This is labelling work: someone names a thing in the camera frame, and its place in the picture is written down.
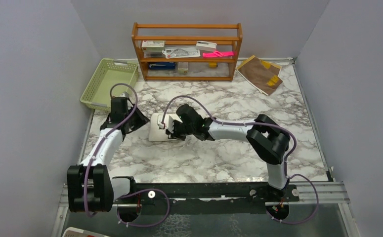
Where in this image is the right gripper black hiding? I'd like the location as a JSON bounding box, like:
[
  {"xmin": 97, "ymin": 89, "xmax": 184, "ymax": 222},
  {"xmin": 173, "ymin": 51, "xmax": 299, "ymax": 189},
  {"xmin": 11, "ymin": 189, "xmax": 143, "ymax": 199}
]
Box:
[{"xmin": 165, "ymin": 119, "xmax": 195, "ymax": 142}]

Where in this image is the white towel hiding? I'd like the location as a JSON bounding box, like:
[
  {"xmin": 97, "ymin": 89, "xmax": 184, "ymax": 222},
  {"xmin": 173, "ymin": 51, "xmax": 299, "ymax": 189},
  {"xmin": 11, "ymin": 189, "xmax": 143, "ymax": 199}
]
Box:
[{"xmin": 148, "ymin": 113, "xmax": 181, "ymax": 142}]

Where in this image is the brown yellow cloth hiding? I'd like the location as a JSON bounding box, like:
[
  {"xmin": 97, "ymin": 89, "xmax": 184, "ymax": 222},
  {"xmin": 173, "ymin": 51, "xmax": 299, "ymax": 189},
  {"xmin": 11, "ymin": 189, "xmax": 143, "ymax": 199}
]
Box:
[{"xmin": 236, "ymin": 55, "xmax": 283, "ymax": 96}]

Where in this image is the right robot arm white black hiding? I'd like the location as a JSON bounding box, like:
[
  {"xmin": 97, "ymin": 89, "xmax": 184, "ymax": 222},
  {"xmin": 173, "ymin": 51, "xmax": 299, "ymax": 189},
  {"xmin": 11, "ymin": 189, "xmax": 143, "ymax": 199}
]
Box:
[{"xmin": 157, "ymin": 104, "xmax": 293, "ymax": 201}]

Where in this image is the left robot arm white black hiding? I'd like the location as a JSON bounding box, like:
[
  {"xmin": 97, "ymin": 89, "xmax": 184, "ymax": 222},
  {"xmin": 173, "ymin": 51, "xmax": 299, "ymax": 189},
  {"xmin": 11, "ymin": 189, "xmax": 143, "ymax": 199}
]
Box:
[{"xmin": 67, "ymin": 96, "xmax": 150, "ymax": 215}]

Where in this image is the green plastic basket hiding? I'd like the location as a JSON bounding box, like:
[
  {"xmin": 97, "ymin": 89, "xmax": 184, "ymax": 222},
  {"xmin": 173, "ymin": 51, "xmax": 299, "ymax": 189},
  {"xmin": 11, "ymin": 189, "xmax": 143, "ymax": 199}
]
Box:
[{"xmin": 80, "ymin": 58, "xmax": 139, "ymax": 112}]

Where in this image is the blue object lower shelf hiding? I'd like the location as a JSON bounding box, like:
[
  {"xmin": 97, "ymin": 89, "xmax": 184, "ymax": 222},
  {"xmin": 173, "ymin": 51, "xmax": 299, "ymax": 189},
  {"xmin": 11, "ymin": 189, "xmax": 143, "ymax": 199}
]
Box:
[{"xmin": 148, "ymin": 62, "xmax": 176, "ymax": 71}]

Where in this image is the small green white box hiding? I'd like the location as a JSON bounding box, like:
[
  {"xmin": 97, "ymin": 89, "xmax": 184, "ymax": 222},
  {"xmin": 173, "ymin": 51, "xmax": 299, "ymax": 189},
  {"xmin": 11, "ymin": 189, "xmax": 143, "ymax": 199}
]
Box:
[{"xmin": 177, "ymin": 62, "xmax": 189, "ymax": 75}]

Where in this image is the yellow object lower shelf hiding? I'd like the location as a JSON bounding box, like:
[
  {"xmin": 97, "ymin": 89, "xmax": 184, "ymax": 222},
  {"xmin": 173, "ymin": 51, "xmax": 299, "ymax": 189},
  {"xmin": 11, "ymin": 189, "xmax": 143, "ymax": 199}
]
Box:
[{"xmin": 208, "ymin": 62, "xmax": 218, "ymax": 69}]

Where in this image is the wooden shelf rack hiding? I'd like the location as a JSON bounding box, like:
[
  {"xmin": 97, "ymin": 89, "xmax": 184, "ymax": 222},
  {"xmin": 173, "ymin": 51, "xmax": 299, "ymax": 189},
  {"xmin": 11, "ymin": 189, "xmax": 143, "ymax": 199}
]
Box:
[{"xmin": 131, "ymin": 23, "xmax": 243, "ymax": 81}]

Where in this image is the ruler set package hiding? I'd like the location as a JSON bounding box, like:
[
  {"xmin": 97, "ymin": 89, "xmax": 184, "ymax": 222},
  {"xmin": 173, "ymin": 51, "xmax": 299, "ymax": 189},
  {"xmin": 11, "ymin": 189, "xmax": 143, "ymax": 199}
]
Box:
[{"xmin": 162, "ymin": 46, "xmax": 201, "ymax": 59}]

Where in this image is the white box red label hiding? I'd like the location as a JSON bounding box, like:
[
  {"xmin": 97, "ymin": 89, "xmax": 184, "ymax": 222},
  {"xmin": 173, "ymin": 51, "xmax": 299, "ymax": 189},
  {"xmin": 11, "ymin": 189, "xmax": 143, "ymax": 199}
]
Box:
[{"xmin": 141, "ymin": 40, "xmax": 165, "ymax": 50}]

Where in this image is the pink tool on shelf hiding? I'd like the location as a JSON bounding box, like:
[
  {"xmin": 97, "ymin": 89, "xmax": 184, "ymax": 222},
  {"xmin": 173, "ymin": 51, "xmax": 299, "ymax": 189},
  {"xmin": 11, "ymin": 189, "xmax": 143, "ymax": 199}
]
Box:
[{"xmin": 203, "ymin": 51, "xmax": 234, "ymax": 58}]

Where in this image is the white device on shelf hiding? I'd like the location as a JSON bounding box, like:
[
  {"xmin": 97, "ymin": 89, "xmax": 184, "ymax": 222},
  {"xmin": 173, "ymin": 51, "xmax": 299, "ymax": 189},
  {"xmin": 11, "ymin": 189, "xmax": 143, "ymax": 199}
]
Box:
[{"xmin": 195, "ymin": 41, "xmax": 217, "ymax": 52}]

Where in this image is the white red object bottom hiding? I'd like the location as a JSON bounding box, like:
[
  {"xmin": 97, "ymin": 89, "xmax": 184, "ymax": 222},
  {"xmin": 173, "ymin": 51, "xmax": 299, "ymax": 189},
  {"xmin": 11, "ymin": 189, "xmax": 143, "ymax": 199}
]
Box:
[{"xmin": 62, "ymin": 227, "xmax": 108, "ymax": 237}]

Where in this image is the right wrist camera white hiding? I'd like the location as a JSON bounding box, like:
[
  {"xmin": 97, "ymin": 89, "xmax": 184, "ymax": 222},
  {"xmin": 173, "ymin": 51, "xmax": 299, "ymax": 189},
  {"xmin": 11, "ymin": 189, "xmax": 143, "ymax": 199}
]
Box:
[{"xmin": 157, "ymin": 114, "xmax": 174, "ymax": 131}]

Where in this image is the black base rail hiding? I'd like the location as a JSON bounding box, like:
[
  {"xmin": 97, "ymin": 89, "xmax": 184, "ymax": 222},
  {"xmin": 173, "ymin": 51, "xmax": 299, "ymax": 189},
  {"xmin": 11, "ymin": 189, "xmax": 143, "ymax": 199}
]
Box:
[{"xmin": 113, "ymin": 182, "xmax": 299, "ymax": 215}]

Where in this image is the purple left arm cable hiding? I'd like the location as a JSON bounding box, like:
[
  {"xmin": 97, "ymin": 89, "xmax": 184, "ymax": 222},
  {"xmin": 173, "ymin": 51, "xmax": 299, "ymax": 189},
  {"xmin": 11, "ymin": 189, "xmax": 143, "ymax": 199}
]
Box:
[{"xmin": 83, "ymin": 83, "xmax": 171, "ymax": 229}]

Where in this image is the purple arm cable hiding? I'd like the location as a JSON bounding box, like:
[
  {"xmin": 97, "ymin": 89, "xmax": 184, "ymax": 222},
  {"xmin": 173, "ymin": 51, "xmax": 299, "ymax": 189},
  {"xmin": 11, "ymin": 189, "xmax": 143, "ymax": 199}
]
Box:
[
  {"xmin": 83, "ymin": 83, "xmax": 171, "ymax": 229},
  {"xmin": 160, "ymin": 95, "xmax": 320, "ymax": 226}
]

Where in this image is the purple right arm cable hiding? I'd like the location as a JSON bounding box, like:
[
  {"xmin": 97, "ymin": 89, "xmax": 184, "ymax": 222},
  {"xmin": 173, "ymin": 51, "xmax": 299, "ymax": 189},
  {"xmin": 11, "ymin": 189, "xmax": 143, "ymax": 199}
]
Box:
[{"xmin": 160, "ymin": 95, "xmax": 320, "ymax": 226}]

